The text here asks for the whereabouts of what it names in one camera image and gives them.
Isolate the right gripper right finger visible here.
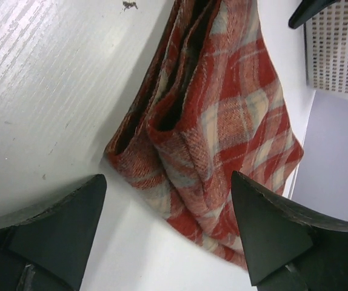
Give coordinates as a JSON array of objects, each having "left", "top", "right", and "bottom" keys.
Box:
[{"left": 232, "top": 172, "right": 348, "bottom": 290}]

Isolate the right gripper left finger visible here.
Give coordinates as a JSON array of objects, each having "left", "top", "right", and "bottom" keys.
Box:
[{"left": 0, "top": 174, "right": 107, "bottom": 290}]

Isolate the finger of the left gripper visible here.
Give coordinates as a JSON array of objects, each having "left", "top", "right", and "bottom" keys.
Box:
[{"left": 288, "top": 0, "right": 337, "bottom": 29}]

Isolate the red plaid skirt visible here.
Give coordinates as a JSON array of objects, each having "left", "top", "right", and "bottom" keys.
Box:
[{"left": 105, "top": 1, "right": 303, "bottom": 268}]

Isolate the white plastic basket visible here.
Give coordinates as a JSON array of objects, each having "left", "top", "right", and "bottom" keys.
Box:
[{"left": 305, "top": 1, "right": 348, "bottom": 101}]

